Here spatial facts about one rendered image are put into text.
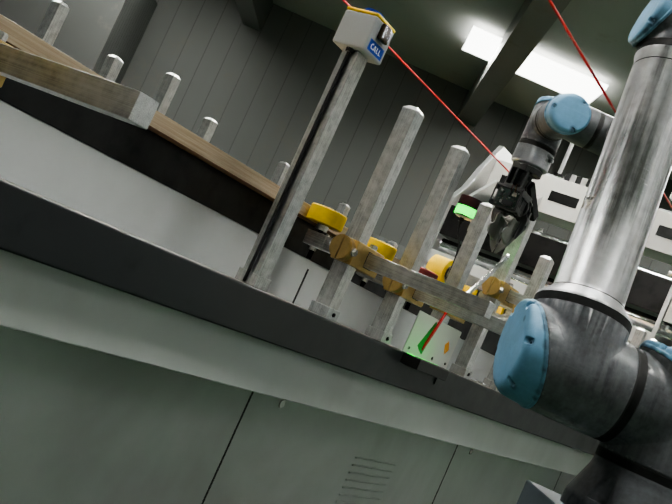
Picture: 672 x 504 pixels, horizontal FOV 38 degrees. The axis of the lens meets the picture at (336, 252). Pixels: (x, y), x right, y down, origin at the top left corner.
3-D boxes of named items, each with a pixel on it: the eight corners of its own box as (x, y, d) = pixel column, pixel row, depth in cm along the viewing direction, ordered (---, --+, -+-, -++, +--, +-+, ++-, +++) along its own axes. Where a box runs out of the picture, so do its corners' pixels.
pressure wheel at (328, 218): (320, 264, 207) (342, 215, 208) (330, 267, 200) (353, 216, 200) (286, 249, 205) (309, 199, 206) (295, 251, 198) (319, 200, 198)
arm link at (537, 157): (524, 152, 235) (560, 163, 230) (516, 170, 235) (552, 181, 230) (512, 138, 228) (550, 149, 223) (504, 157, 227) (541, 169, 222)
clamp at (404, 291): (424, 308, 220) (433, 288, 221) (399, 295, 209) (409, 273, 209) (401, 299, 224) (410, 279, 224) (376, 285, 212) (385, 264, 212)
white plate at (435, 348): (446, 369, 242) (462, 332, 242) (403, 351, 220) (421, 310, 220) (444, 368, 242) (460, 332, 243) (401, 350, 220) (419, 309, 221)
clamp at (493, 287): (513, 309, 263) (521, 292, 263) (497, 298, 252) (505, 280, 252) (493, 301, 266) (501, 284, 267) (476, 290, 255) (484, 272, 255)
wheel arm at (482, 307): (488, 324, 182) (497, 303, 182) (481, 320, 179) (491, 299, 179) (308, 249, 205) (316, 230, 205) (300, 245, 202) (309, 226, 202)
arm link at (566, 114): (608, 105, 212) (588, 115, 225) (560, 83, 212) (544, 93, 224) (591, 144, 212) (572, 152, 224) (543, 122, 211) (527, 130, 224)
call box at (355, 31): (378, 69, 174) (396, 30, 175) (361, 52, 168) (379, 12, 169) (347, 61, 178) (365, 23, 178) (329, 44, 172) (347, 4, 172)
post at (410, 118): (327, 332, 193) (426, 113, 196) (319, 329, 190) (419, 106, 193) (314, 326, 195) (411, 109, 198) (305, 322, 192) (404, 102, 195)
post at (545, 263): (488, 414, 277) (555, 260, 280) (484, 413, 274) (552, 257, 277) (477, 409, 279) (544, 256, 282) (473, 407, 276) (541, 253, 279)
